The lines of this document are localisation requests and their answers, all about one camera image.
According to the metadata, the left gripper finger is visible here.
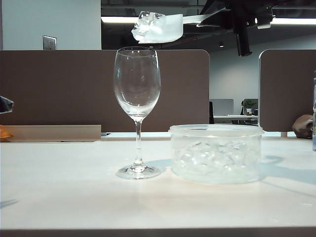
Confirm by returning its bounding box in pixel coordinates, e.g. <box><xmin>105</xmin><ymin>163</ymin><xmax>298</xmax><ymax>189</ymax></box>
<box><xmin>0</xmin><ymin>95</ymin><xmax>14</xmax><ymax>114</ymax></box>

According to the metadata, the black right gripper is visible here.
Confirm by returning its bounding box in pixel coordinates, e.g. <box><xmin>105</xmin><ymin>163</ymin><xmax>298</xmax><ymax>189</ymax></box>
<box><xmin>197</xmin><ymin>0</ymin><xmax>257</xmax><ymax>28</ymax></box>

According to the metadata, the white plastic ice shovel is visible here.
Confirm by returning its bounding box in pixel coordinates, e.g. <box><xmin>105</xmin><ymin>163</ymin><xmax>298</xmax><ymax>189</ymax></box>
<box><xmin>131</xmin><ymin>10</ymin><xmax>213</xmax><ymax>44</ymax></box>

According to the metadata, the small clump of ice cubes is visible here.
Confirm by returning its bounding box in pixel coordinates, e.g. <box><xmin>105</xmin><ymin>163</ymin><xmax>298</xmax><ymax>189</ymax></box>
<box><xmin>131</xmin><ymin>10</ymin><xmax>165</xmax><ymax>41</ymax></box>

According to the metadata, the clear wine glass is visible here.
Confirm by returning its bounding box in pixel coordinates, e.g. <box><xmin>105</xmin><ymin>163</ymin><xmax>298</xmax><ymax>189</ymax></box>
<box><xmin>113</xmin><ymin>46</ymin><xmax>162</xmax><ymax>180</ymax></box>

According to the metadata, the large pile of ice cubes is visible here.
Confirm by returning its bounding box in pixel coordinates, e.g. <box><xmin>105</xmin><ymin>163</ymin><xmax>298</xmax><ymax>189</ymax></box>
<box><xmin>176</xmin><ymin>142</ymin><xmax>255</xmax><ymax>173</ymax></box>

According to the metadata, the flat tan cardboard box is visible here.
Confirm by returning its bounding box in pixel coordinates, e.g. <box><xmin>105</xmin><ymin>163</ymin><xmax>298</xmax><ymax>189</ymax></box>
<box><xmin>0</xmin><ymin>124</ymin><xmax>102</xmax><ymax>143</ymax></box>

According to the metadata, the wide brown desk partition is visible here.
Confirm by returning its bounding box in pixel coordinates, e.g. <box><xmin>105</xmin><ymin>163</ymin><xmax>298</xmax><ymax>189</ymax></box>
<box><xmin>0</xmin><ymin>49</ymin><xmax>211</xmax><ymax>133</ymax></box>

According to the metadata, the green potted plant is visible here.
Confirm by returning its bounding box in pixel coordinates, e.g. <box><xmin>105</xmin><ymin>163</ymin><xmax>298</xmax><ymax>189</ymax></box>
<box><xmin>241</xmin><ymin>99</ymin><xmax>257</xmax><ymax>116</ymax></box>

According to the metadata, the narrow brown desk partition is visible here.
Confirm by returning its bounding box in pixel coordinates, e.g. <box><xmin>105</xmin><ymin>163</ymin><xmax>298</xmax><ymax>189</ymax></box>
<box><xmin>258</xmin><ymin>48</ymin><xmax>316</xmax><ymax>138</ymax></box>

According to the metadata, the long ceiling light strip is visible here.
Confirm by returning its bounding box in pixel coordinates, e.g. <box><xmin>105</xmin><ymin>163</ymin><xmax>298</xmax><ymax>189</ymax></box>
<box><xmin>101</xmin><ymin>16</ymin><xmax>316</xmax><ymax>25</ymax></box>

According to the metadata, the white background desk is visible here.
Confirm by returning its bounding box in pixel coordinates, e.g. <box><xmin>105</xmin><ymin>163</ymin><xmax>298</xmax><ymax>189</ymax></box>
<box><xmin>213</xmin><ymin>115</ymin><xmax>259</xmax><ymax>124</ymax></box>

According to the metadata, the brown rounded bag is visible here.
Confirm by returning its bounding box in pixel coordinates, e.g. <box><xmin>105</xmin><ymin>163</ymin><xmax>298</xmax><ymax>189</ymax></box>
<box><xmin>292</xmin><ymin>114</ymin><xmax>315</xmax><ymax>139</ymax></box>

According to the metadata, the round clear plastic container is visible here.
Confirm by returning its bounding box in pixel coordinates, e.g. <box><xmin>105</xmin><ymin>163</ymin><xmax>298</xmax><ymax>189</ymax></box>
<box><xmin>168</xmin><ymin>124</ymin><xmax>265</xmax><ymax>185</ymax></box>

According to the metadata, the white camera bracket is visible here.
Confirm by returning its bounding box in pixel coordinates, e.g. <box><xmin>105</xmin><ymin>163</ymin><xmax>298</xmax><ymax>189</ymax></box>
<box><xmin>255</xmin><ymin>16</ymin><xmax>273</xmax><ymax>30</ymax></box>

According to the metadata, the metal wall switch plate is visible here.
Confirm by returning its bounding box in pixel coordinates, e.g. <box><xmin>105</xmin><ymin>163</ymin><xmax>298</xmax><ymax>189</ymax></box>
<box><xmin>42</xmin><ymin>35</ymin><xmax>58</xmax><ymax>50</ymax></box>

